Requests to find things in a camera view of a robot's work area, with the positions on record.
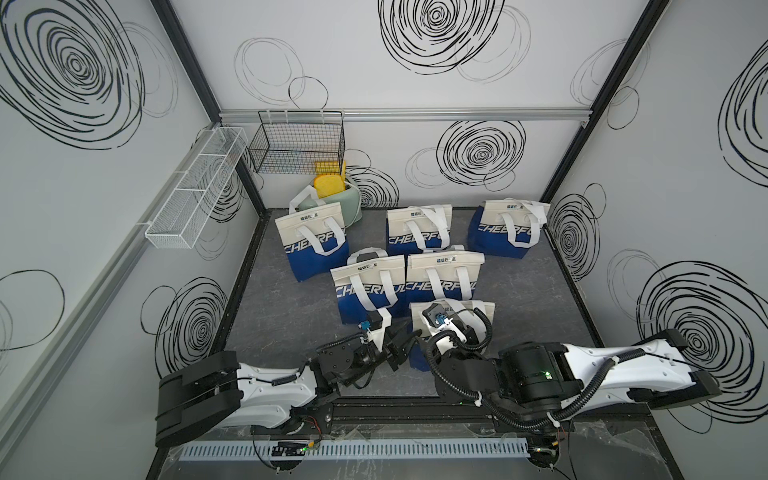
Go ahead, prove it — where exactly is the takeout bag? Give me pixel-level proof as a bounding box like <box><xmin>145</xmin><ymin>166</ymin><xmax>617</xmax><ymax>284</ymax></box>
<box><xmin>405</xmin><ymin>249</ymin><xmax>485</xmax><ymax>303</ymax></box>
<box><xmin>276</xmin><ymin>203</ymin><xmax>350</xmax><ymax>282</ymax></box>
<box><xmin>407</xmin><ymin>298</ymin><xmax>497</xmax><ymax>373</ymax></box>
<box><xmin>330</xmin><ymin>247</ymin><xmax>408</xmax><ymax>325</ymax></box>
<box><xmin>386</xmin><ymin>204</ymin><xmax>453</xmax><ymax>256</ymax></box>
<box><xmin>467</xmin><ymin>198</ymin><xmax>550</xmax><ymax>259</ymax></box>

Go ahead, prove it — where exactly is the white wire shelf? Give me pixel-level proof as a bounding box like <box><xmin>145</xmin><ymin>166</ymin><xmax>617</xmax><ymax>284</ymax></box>
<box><xmin>145</xmin><ymin>126</ymin><xmax>246</xmax><ymax>249</ymax></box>

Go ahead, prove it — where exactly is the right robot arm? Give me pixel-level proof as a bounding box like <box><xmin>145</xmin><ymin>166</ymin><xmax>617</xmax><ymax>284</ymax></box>
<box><xmin>420</xmin><ymin>303</ymin><xmax>721</xmax><ymax>433</ymax></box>

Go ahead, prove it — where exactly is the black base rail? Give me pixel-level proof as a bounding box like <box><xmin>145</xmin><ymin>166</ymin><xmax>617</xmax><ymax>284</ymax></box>
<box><xmin>251</xmin><ymin>395</ymin><xmax>577</xmax><ymax>434</ymax></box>

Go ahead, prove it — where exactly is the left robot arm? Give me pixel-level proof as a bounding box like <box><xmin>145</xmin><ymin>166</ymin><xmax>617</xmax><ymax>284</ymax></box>
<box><xmin>154</xmin><ymin>331</ymin><xmax>417</xmax><ymax>448</ymax></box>

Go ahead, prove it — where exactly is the grey cable duct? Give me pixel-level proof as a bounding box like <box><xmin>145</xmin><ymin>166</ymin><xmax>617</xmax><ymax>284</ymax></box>
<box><xmin>179</xmin><ymin>438</ymin><xmax>530</xmax><ymax>461</ymax></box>

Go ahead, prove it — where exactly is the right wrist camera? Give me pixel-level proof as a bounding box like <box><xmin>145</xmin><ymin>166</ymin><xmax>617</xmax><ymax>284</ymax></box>
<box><xmin>421</xmin><ymin>302</ymin><xmax>466</xmax><ymax>341</ymax></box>

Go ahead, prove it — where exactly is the black wire basket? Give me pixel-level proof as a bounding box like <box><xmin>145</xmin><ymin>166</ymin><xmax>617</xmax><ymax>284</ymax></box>
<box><xmin>248</xmin><ymin>110</ymin><xmax>346</xmax><ymax>175</ymax></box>

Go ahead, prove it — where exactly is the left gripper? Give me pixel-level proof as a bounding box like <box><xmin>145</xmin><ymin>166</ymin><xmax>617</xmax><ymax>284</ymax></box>
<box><xmin>338</xmin><ymin>316</ymin><xmax>418</xmax><ymax>390</ymax></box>

